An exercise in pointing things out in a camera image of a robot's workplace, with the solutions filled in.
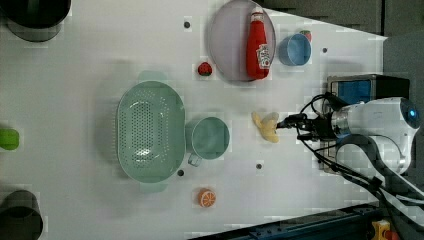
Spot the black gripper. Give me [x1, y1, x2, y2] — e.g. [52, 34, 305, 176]
[276, 113, 336, 141]

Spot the yellow plush banana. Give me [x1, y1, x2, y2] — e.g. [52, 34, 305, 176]
[251, 112, 279, 143]

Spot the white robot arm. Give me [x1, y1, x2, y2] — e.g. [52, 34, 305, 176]
[275, 94, 423, 213]

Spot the green mug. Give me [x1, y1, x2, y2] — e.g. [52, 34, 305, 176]
[186, 117, 230, 167]

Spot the silver toaster oven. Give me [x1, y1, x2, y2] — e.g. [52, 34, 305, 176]
[328, 74, 420, 174]

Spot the blue bowl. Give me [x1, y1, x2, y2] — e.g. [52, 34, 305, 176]
[278, 33, 311, 66]

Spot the red plush ketchup bottle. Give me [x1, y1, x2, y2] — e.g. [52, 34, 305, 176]
[246, 10, 271, 79]

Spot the red strawberry behind bowl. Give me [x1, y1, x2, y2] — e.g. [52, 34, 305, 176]
[299, 30, 312, 42]

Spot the small red strawberry toy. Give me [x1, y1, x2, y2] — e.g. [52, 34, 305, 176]
[197, 62, 213, 76]

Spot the grey round plate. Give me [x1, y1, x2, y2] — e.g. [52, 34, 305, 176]
[208, 0, 276, 81]

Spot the orange slice toy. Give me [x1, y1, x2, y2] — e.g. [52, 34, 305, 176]
[198, 188, 216, 208]

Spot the green colander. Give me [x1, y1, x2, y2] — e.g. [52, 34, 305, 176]
[116, 71, 186, 193]

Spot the black round container top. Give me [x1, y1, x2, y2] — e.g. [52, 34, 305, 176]
[1, 0, 72, 42]

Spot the black round container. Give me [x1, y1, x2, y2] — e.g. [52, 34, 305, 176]
[1, 0, 72, 42]
[0, 190, 44, 240]

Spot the bright green cup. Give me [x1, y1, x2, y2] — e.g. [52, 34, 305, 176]
[0, 129, 20, 150]

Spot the black round container bottom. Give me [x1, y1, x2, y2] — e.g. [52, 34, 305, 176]
[0, 190, 44, 240]

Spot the blue metal frame rail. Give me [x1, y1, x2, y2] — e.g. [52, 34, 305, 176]
[191, 204, 382, 240]

